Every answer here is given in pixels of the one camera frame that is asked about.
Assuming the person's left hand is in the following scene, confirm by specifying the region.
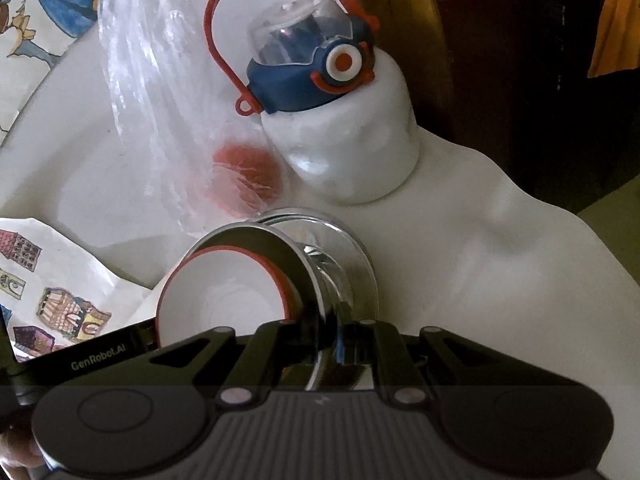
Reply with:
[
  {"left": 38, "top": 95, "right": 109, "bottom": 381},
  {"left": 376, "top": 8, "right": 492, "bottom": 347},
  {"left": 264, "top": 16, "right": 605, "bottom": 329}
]
[{"left": 0, "top": 410, "right": 45, "bottom": 470}]

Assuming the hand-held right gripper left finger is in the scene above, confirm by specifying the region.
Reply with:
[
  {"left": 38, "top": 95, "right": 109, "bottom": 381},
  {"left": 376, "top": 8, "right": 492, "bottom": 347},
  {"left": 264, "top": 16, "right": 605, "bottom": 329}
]
[{"left": 150, "top": 317, "right": 321, "bottom": 406}]

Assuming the white bowl red rim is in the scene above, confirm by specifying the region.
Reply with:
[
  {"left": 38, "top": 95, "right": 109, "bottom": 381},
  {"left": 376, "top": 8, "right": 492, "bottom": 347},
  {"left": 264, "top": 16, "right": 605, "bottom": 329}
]
[{"left": 155, "top": 245, "right": 304, "bottom": 352}]

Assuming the colourful houses wall drawing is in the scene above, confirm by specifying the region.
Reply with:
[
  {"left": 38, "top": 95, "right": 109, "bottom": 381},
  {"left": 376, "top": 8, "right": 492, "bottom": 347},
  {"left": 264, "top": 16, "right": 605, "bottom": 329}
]
[{"left": 0, "top": 217, "right": 151, "bottom": 363}]

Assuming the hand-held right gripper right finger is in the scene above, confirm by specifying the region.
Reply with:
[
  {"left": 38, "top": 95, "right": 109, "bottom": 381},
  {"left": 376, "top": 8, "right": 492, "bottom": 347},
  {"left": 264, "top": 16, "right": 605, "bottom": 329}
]
[{"left": 337, "top": 317, "right": 493, "bottom": 406}]

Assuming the clear plastic bag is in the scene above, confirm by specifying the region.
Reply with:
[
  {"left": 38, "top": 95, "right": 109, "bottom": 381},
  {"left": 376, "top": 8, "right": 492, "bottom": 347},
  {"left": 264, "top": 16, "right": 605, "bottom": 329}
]
[{"left": 97, "top": 0, "right": 281, "bottom": 238}]

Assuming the white printed tablecloth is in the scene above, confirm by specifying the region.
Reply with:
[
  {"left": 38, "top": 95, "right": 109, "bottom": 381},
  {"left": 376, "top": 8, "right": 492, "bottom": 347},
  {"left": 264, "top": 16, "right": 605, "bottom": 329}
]
[{"left": 90, "top": 125, "right": 640, "bottom": 480}]

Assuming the wooden door frame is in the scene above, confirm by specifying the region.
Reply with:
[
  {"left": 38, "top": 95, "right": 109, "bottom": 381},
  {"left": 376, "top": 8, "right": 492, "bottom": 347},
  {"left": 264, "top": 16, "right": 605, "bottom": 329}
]
[{"left": 345, "top": 0, "right": 453, "bottom": 128}]

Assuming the cartoon child wall poster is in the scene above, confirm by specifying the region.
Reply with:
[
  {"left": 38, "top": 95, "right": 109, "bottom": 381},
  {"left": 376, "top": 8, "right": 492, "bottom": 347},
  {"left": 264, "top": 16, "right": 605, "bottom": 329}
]
[{"left": 0, "top": 0, "right": 108, "bottom": 147}]

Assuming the orange fruit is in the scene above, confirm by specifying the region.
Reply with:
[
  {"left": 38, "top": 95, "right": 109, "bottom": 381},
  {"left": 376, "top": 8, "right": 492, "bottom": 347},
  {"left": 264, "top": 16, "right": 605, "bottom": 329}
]
[{"left": 212, "top": 144, "right": 282, "bottom": 212}]

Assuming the white bottle blue lid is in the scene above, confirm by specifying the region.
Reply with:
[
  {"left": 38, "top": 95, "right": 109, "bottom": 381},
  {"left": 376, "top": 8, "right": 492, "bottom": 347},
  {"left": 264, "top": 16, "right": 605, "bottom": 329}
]
[{"left": 204, "top": 0, "right": 421, "bottom": 206}]

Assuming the stainless steel plate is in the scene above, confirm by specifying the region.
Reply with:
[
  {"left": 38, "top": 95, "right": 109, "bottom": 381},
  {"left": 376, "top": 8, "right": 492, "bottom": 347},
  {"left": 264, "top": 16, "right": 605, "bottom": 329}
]
[{"left": 255, "top": 207, "right": 382, "bottom": 392}]

